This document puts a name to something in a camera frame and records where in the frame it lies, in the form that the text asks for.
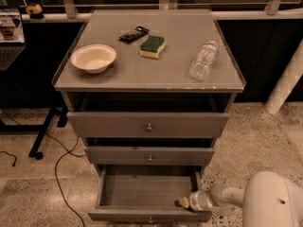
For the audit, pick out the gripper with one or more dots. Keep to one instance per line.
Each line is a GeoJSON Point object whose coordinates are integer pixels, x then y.
{"type": "Point", "coordinates": [196, 200]}

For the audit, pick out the grey bottom drawer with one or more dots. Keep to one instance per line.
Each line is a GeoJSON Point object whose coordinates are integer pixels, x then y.
{"type": "Point", "coordinates": [147, 194]}

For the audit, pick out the grey drawer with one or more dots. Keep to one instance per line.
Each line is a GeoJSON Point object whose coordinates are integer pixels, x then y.
{"type": "Point", "coordinates": [148, 125]}
{"type": "Point", "coordinates": [147, 194]}
{"type": "Point", "coordinates": [149, 156]}

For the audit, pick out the grey middle drawer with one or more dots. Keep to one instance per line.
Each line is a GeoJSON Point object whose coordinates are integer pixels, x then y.
{"type": "Point", "coordinates": [149, 156]}

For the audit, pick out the grey drawer cabinet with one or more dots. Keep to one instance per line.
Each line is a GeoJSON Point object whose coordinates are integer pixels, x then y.
{"type": "Point", "coordinates": [136, 84]}

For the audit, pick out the grey top drawer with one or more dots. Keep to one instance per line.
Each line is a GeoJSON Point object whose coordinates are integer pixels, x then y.
{"type": "Point", "coordinates": [148, 125]}

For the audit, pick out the clear plastic water bottle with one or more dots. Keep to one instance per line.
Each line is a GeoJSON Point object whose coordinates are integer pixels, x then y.
{"type": "Point", "coordinates": [203, 61]}

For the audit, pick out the black desk leg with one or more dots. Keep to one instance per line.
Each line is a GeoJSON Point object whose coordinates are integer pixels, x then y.
{"type": "Point", "coordinates": [40, 130]}

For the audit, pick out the green yellow sponge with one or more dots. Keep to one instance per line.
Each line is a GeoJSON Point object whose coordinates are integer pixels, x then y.
{"type": "Point", "coordinates": [152, 47]}

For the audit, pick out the white paper bowl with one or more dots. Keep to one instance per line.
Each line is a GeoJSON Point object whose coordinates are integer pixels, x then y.
{"type": "Point", "coordinates": [94, 58]}

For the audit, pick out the white diagonal pole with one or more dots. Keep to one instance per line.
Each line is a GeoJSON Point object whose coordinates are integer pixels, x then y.
{"type": "Point", "coordinates": [289, 78]}

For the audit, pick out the black calculator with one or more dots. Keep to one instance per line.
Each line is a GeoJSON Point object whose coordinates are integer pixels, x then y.
{"type": "Point", "coordinates": [133, 35]}

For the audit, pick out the laptop computer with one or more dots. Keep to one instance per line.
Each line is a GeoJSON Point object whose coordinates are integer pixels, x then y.
{"type": "Point", "coordinates": [12, 37]}

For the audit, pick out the yellow black tape dispenser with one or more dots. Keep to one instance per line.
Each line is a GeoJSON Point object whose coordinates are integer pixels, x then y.
{"type": "Point", "coordinates": [35, 11]}

